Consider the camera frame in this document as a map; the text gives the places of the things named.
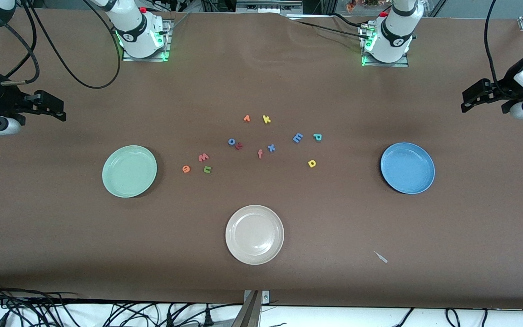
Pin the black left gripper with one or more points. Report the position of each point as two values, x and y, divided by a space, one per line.
508 86

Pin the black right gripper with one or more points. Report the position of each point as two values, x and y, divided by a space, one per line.
2 99

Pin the red foam letter w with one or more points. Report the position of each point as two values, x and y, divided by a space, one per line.
204 158

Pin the teal foam letter p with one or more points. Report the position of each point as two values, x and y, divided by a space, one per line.
317 136

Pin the blue foam letter m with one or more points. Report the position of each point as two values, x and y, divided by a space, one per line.
297 138

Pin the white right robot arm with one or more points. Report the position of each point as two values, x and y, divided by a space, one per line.
136 32

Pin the blue plate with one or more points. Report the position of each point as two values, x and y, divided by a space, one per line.
407 168

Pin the light green plate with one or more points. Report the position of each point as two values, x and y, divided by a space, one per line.
129 171

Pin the brown table cover sheet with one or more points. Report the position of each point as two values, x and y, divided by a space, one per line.
61 236

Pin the orange dried flowers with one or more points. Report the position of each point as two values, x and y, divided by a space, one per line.
351 5

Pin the small white tape scrap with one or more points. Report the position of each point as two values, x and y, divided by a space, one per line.
381 257

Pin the beige plate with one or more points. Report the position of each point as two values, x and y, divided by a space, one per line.
254 235

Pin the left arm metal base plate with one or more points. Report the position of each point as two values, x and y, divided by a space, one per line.
404 63

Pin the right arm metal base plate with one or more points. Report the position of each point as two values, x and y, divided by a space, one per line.
164 52

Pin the aluminium frame crossbar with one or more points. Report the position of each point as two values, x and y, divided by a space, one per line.
268 6

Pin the silver table edge bracket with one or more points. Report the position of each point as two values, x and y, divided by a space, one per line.
265 296

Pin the grey metal post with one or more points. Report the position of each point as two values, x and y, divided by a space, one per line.
248 315

